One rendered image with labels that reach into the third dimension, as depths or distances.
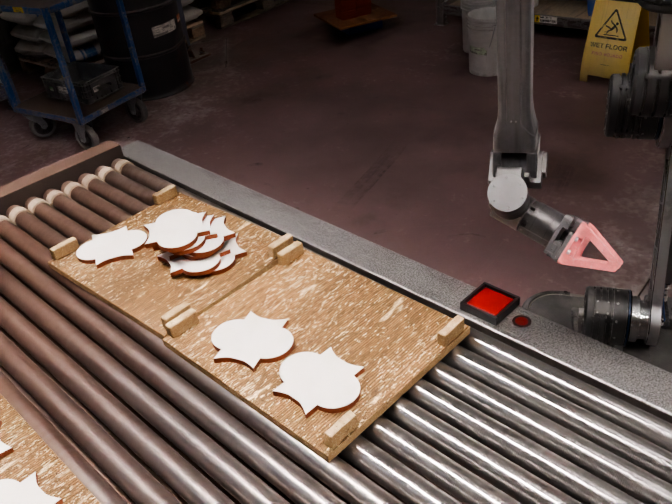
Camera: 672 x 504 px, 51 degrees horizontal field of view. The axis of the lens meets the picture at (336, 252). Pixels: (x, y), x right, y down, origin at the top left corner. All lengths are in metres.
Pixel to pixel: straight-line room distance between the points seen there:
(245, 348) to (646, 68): 0.97
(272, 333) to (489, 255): 1.90
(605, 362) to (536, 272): 1.74
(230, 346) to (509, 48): 0.65
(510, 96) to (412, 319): 0.42
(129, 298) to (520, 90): 0.81
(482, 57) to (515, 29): 3.76
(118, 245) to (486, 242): 1.89
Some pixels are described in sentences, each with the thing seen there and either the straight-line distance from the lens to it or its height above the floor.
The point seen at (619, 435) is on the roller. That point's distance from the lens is 1.10.
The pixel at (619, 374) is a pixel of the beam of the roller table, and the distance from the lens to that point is 1.20.
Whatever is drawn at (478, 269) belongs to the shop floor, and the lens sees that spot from 2.93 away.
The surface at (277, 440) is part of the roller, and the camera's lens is 1.10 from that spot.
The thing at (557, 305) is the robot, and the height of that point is 0.24.
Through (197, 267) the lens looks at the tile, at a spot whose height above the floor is 0.96.
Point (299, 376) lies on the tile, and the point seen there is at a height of 0.95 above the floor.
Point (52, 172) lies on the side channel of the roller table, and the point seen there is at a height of 0.95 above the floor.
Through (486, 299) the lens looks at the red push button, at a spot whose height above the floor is 0.93.
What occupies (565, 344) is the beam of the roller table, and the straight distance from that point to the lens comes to 1.23.
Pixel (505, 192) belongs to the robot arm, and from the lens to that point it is 1.04.
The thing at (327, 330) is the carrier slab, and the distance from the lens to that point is 1.23.
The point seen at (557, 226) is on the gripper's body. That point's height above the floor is 1.14.
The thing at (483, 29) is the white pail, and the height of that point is 0.31.
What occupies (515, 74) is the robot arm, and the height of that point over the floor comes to 1.36.
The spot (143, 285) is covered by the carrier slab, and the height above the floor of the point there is 0.94.
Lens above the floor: 1.73
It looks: 34 degrees down
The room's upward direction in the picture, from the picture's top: 7 degrees counter-clockwise
